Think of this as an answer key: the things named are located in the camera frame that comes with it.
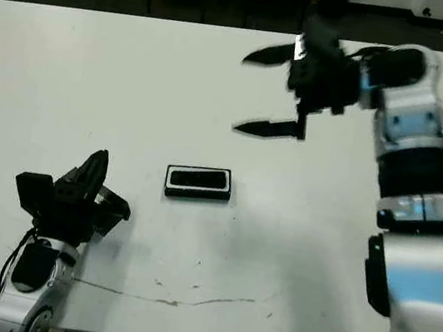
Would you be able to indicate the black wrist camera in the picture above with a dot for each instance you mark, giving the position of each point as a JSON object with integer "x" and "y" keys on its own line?
{"x": 322, "y": 34}
{"x": 33, "y": 193}

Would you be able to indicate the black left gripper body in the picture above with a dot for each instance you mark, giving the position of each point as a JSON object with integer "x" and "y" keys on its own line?
{"x": 70, "y": 218}

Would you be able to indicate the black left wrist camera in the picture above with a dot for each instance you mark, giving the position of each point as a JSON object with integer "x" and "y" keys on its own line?
{"x": 33, "y": 193}

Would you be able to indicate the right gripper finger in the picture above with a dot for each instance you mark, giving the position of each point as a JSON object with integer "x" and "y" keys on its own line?
{"x": 269, "y": 128}
{"x": 270, "y": 56}

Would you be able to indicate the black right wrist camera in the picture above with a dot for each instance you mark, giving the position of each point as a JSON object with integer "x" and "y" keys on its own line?
{"x": 322, "y": 34}

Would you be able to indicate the small black wall fixture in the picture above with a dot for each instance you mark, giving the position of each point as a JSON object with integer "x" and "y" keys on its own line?
{"x": 427, "y": 12}

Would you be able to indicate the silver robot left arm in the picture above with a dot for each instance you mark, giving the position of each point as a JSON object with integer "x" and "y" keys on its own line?
{"x": 26, "y": 308}

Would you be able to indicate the black box with white insert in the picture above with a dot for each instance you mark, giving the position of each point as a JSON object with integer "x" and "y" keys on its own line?
{"x": 200, "y": 196}

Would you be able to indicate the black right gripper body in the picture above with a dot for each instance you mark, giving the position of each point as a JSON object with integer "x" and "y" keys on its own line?
{"x": 327, "y": 81}

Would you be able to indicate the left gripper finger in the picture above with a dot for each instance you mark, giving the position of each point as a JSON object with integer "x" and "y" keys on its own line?
{"x": 101, "y": 174}
{"x": 85, "y": 174}

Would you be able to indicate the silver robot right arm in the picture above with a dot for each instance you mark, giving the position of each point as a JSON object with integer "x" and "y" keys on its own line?
{"x": 415, "y": 112}

